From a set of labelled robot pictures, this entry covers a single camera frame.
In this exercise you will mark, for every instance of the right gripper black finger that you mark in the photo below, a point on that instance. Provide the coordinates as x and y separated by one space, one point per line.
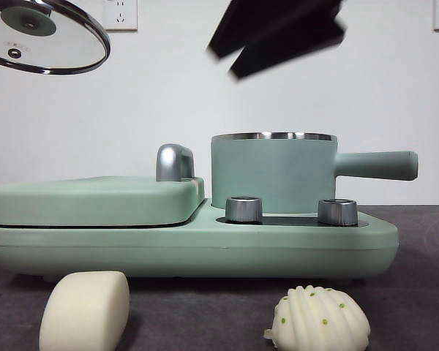
270 18
296 44

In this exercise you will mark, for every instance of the glass pot lid green knob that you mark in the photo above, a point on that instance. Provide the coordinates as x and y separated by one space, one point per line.
29 20

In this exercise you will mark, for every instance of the ridged white bun green dots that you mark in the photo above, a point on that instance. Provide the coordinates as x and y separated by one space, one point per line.
314 321

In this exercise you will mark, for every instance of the plain white steamed bun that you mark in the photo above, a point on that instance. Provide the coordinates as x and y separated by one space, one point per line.
84 314

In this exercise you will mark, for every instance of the silver control knob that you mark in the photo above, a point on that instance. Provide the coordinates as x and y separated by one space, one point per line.
243 210
336 212

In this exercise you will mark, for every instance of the mint green cooker base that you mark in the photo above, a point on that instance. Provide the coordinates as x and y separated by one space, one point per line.
205 252

